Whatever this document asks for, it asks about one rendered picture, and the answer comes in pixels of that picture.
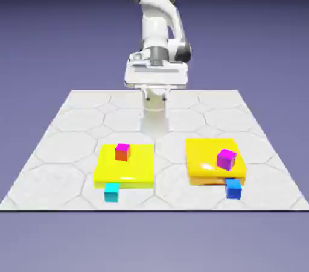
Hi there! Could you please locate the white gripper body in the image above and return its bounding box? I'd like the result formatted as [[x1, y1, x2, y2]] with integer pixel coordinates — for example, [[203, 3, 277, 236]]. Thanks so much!
[[124, 59, 190, 90]]

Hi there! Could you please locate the small orange cube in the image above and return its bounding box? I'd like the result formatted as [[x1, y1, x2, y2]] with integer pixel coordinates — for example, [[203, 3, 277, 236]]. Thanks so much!
[[115, 142, 132, 162]]

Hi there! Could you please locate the small magenta cube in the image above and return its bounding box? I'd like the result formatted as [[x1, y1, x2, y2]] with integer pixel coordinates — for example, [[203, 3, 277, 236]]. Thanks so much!
[[216, 148, 238, 172]]

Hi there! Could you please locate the small cyan cube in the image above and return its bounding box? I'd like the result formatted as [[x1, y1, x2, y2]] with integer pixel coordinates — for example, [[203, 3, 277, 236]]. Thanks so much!
[[104, 182, 121, 203]]

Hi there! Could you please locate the small blue cube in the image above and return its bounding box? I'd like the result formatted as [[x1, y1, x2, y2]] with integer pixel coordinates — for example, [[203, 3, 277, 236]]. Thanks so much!
[[225, 178, 243, 200]]

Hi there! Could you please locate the large orange box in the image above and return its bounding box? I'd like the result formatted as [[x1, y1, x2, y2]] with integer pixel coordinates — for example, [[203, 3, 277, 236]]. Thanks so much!
[[185, 138, 247, 186]]

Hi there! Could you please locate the large yellow box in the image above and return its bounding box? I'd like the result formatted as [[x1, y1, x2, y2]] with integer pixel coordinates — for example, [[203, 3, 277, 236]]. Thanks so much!
[[93, 144, 156, 190]]

